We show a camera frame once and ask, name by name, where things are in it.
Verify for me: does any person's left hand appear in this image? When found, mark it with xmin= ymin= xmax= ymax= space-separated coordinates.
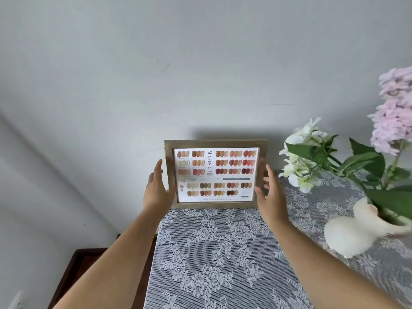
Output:
xmin=142 ymin=159 xmax=178 ymax=222

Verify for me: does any person's right hand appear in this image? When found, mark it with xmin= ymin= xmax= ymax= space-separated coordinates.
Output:
xmin=254 ymin=164 xmax=290 ymax=230

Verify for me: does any white artificial hydrangea stem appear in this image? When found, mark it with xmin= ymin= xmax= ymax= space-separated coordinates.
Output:
xmin=278 ymin=117 xmax=342 ymax=194

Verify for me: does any framed nail colour chart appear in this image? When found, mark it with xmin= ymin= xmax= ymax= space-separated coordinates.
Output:
xmin=163 ymin=139 xmax=268 ymax=209

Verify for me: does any white cat vase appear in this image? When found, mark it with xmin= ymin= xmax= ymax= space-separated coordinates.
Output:
xmin=323 ymin=197 xmax=412 ymax=258

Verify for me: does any pink artificial lilac stem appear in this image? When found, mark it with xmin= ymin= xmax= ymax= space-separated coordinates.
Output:
xmin=338 ymin=66 xmax=412 ymax=219

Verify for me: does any person's left forearm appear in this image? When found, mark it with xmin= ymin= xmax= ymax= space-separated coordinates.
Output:
xmin=63 ymin=210 xmax=168 ymax=309

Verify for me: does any person's right forearm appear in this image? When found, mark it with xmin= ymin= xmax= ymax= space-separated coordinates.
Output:
xmin=265 ymin=215 xmax=401 ymax=309

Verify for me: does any grey floral lace tablecloth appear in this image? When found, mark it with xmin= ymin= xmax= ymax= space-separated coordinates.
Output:
xmin=135 ymin=169 xmax=412 ymax=309

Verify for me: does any dark wooden furniture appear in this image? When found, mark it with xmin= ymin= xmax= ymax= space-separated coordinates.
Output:
xmin=48 ymin=234 xmax=158 ymax=309

